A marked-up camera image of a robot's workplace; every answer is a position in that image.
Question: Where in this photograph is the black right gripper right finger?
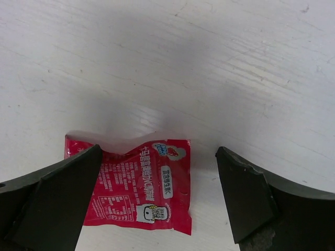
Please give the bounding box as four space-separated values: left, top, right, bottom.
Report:
216 146 334 250

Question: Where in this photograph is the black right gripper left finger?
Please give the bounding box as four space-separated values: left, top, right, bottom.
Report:
1 145 103 250

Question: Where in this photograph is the red snack packet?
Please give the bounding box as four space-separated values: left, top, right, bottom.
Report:
64 131 193 236

